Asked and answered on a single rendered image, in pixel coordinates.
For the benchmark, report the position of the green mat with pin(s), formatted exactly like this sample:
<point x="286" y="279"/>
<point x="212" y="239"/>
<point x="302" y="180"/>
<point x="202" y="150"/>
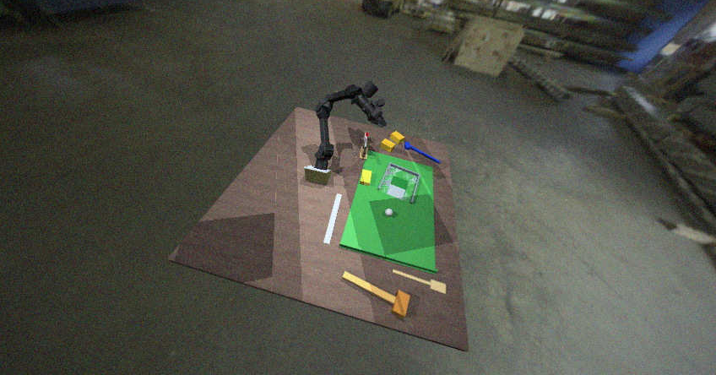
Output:
<point x="408" y="233"/>

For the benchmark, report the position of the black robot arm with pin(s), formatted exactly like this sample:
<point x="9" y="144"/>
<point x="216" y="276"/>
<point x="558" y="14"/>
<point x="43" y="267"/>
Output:
<point x="357" y="95"/>

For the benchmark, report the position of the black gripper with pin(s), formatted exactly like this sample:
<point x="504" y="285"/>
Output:
<point x="374" y="115"/>

